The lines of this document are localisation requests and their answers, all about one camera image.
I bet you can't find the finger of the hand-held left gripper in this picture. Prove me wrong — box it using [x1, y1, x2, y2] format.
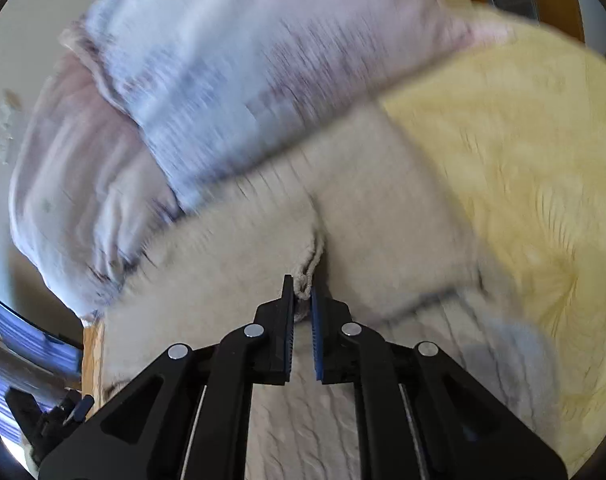
[65, 393, 96, 425]

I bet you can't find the yellow patterned bed sheet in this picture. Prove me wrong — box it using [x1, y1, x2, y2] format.
[83, 7, 606, 476]

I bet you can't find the blue lavender print pillow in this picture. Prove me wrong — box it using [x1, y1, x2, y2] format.
[80, 0, 489, 198]

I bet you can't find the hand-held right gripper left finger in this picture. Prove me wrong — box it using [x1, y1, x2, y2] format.
[37, 274, 296, 480]

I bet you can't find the beige cable-knit blanket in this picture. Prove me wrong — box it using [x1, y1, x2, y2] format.
[102, 105, 564, 480]

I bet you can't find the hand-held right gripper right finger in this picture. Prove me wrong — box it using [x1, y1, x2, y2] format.
[310, 280, 569, 480]

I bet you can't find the pink floral print pillow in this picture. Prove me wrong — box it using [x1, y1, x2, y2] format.
[9, 52, 189, 318]

